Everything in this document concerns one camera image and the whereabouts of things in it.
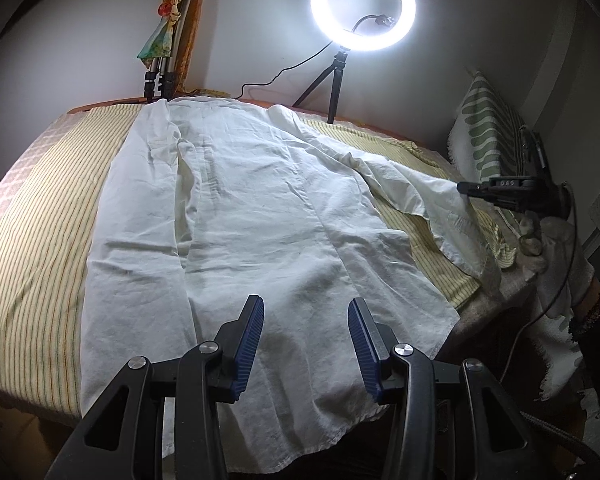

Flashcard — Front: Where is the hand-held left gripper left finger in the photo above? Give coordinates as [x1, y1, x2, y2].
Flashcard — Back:
[45, 294, 266, 480]

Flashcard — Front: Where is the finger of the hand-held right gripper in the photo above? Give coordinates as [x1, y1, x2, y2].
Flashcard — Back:
[456, 175, 536, 207]

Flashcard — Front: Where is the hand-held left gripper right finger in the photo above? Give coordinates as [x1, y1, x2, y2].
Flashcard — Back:
[347, 298, 563, 480]

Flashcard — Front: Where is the white shirt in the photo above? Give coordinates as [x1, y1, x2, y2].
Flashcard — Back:
[80, 96, 503, 461]

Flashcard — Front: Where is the person's right hand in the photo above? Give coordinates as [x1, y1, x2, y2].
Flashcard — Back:
[517, 210, 596, 311]

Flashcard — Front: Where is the white green patterned pillow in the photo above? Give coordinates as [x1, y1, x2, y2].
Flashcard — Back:
[447, 70, 536, 241]

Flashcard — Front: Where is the gooseneck phone holder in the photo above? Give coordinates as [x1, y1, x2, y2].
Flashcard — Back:
[352, 12, 396, 36]

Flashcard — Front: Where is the yellow striped bed sheet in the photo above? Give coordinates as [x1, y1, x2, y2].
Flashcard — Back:
[0, 105, 518, 418]

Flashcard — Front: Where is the orange patterned bed sheet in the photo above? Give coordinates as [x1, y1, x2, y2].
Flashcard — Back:
[67, 95, 153, 113]

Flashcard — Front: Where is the folded silver tripod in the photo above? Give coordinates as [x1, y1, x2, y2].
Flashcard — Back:
[142, 0, 201, 101]

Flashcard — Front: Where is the teal yellow floral scarf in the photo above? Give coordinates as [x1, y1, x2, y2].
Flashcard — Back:
[136, 0, 177, 66]

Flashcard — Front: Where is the orange patterned hanging cloth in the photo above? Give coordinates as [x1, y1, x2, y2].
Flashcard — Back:
[167, 0, 206, 96]

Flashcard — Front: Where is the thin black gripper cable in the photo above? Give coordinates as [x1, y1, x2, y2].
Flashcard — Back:
[497, 182, 581, 386]

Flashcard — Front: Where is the white ring light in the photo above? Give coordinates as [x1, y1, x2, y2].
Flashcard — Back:
[310, 0, 418, 52]

